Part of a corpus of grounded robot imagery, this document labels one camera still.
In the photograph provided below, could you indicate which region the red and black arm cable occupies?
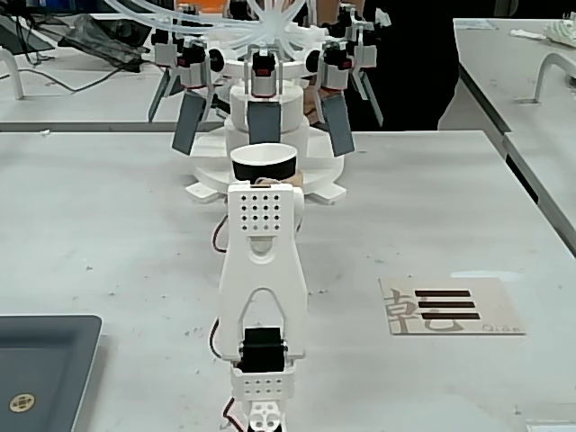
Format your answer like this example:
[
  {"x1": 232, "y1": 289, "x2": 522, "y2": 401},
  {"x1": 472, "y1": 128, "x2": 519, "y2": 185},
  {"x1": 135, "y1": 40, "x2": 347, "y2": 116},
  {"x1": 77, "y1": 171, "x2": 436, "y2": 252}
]
[{"x1": 209, "y1": 215, "x2": 239, "y2": 432}]

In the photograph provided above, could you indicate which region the black paper cup white inside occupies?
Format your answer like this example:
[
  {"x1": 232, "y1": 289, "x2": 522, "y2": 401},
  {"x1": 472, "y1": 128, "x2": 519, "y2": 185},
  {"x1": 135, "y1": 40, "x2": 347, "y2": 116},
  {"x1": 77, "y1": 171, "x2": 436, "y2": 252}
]
[{"x1": 229, "y1": 142, "x2": 299, "y2": 182}]

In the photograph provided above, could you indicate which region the white crumpled object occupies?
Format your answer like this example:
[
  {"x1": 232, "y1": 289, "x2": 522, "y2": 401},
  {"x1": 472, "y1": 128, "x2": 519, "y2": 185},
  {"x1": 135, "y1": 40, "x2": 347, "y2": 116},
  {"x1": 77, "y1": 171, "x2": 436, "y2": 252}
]
[{"x1": 543, "y1": 12, "x2": 576, "y2": 48}]

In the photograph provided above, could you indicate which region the dark laptop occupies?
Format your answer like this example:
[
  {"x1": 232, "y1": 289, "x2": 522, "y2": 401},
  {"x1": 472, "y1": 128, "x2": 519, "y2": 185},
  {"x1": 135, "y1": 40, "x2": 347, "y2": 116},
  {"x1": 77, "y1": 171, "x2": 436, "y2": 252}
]
[{"x1": 0, "y1": 13, "x2": 56, "y2": 56}]

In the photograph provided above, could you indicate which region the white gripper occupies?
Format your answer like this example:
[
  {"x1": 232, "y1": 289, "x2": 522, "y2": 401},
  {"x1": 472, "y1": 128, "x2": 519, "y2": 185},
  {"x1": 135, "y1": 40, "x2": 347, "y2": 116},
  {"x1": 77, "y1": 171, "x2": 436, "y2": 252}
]
[{"x1": 251, "y1": 169, "x2": 308, "y2": 236}]

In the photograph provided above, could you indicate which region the white round dispenser machine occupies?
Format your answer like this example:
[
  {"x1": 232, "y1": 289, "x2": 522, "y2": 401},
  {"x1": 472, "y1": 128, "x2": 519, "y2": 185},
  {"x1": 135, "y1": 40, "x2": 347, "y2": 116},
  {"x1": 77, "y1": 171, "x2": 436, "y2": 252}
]
[{"x1": 184, "y1": 53, "x2": 348, "y2": 204}]

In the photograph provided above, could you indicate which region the white curved table bracket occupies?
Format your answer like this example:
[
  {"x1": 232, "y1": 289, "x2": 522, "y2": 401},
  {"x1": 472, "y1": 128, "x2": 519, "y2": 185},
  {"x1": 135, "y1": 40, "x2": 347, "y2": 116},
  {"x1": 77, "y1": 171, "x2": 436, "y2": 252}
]
[
  {"x1": 0, "y1": 47, "x2": 24, "y2": 101},
  {"x1": 533, "y1": 49, "x2": 576, "y2": 105}
]

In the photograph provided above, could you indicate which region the valve with grey paddle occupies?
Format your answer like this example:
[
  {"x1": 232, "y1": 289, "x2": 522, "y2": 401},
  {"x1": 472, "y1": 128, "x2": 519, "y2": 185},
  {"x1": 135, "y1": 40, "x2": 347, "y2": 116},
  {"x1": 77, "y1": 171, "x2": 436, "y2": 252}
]
[
  {"x1": 147, "y1": 31, "x2": 182, "y2": 123},
  {"x1": 345, "y1": 3, "x2": 384, "y2": 128},
  {"x1": 171, "y1": 37, "x2": 211, "y2": 157},
  {"x1": 244, "y1": 43, "x2": 284, "y2": 146},
  {"x1": 316, "y1": 39, "x2": 356, "y2": 158}
]

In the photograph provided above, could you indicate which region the black crumpled bag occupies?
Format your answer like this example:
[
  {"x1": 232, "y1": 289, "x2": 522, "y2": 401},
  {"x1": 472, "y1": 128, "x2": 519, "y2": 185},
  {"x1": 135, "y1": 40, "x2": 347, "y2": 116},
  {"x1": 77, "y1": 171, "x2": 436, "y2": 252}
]
[{"x1": 57, "y1": 12, "x2": 151, "y2": 73}]

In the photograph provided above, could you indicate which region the round gold emblem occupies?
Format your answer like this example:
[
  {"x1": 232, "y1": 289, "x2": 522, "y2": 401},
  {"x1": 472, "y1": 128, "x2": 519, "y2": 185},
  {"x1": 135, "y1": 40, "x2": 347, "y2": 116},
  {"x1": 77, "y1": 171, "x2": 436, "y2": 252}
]
[{"x1": 9, "y1": 392, "x2": 37, "y2": 415}]

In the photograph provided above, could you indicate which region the grey tray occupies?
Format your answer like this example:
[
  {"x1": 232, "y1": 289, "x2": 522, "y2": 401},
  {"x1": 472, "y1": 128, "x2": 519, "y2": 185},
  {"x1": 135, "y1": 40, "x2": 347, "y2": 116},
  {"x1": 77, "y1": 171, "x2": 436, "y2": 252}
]
[{"x1": 0, "y1": 314, "x2": 104, "y2": 432}]

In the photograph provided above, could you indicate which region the translucent tube bundle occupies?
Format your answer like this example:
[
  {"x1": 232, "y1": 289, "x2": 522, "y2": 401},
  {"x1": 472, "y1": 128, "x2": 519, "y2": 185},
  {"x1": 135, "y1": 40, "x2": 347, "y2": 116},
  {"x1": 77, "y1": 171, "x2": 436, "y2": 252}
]
[{"x1": 105, "y1": 0, "x2": 327, "y2": 54}]

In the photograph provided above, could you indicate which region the person in black clothes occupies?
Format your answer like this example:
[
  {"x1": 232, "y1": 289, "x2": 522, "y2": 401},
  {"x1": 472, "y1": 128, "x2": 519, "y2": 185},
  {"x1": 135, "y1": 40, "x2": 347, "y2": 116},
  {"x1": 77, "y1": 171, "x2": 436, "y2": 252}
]
[{"x1": 310, "y1": 0, "x2": 461, "y2": 132}]

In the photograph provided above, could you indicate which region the wooden tile with black bars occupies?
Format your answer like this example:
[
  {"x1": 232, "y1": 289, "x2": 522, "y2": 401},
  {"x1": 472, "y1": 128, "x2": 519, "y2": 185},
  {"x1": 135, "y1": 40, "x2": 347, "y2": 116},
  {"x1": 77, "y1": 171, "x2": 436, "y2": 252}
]
[{"x1": 378, "y1": 276, "x2": 527, "y2": 338}]

